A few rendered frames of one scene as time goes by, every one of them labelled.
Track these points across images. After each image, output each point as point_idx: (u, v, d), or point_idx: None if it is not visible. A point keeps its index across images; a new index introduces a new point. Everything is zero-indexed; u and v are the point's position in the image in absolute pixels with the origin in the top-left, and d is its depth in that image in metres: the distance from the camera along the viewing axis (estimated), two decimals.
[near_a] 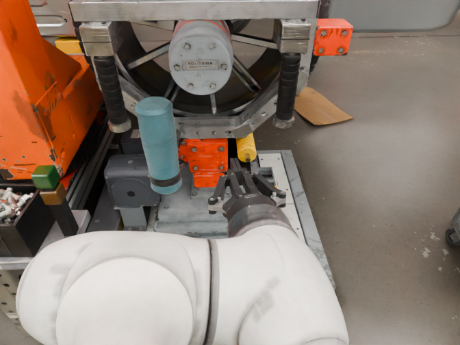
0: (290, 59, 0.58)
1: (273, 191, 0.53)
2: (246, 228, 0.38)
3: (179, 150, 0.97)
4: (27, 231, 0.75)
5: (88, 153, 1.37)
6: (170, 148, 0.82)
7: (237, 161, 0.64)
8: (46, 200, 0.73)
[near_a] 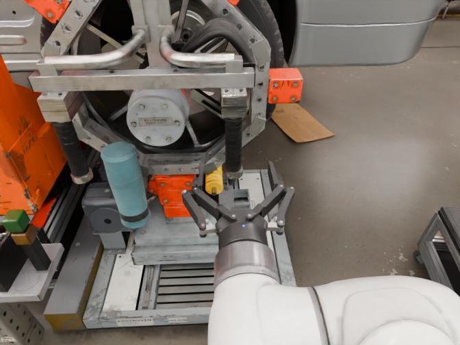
0: (231, 123, 0.64)
1: None
2: None
3: (148, 185, 1.03)
4: (1, 269, 0.81)
5: (70, 178, 1.43)
6: (135, 189, 0.88)
7: None
8: (17, 241, 0.79)
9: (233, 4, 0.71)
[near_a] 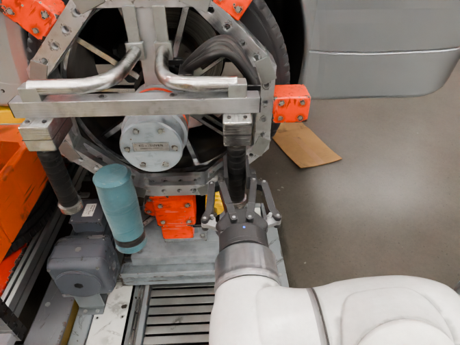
0: (234, 152, 0.58)
1: (211, 222, 0.55)
2: None
3: (145, 207, 0.97)
4: None
5: (41, 224, 1.23)
6: (130, 214, 0.82)
7: None
8: None
9: (236, 18, 0.65)
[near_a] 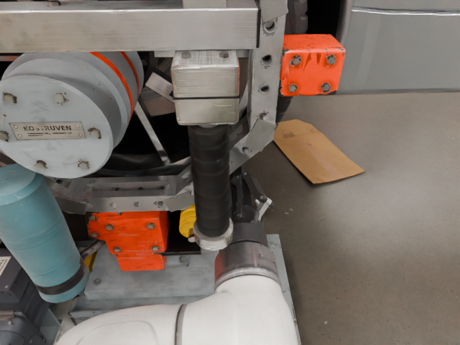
0: (202, 138, 0.26)
1: None
2: None
3: (88, 228, 0.65)
4: None
5: None
6: (46, 246, 0.50)
7: None
8: None
9: None
